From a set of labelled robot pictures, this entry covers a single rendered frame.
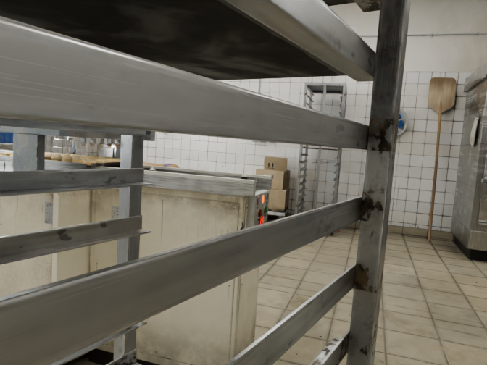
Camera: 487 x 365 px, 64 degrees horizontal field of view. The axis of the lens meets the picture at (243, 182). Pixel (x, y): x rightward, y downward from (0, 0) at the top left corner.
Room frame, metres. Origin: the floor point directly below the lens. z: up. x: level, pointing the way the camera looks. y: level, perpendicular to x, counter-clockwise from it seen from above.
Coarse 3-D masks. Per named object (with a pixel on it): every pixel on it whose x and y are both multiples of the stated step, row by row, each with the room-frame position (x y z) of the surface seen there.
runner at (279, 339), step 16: (352, 272) 0.49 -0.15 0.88; (336, 288) 0.44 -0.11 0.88; (304, 304) 0.36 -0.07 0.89; (320, 304) 0.39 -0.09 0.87; (288, 320) 0.32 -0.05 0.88; (304, 320) 0.36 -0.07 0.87; (272, 336) 0.30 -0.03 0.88; (288, 336) 0.33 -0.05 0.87; (256, 352) 0.28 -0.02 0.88; (272, 352) 0.30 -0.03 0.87
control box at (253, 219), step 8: (256, 192) 1.63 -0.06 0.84; (264, 192) 1.66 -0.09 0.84; (248, 200) 1.53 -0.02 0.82; (256, 200) 1.53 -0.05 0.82; (264, 200) 1.66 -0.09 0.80; (248, 208) 1.53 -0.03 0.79; (256, 208) 1.54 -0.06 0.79; (264, 208) 1.66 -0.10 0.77; (248, 216) 1.53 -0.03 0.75; (256, 216) 1.55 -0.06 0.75; (264, 216) 1.68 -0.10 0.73; (248, 224) 1.52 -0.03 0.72; (256, 224) 1.55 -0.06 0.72
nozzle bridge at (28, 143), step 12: (0, 132) 1.58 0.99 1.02; (12, 132) 1.56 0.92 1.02; (24, 132) 1.54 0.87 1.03; (36, 132) 1.52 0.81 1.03; (48, 132) 1.51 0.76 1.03; (60, 132) 1.50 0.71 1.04; (72, 132) 1.61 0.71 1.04; (84, 132) 1.68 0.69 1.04; (24, 144) 1.54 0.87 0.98; (36, 144) 1.52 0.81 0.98; (120, 144) 2.20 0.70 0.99; (24, 156) 1.54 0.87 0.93; (36, 156) 1.52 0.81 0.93; (24, 168) 1.54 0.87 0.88; (36, 168) 1.52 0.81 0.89
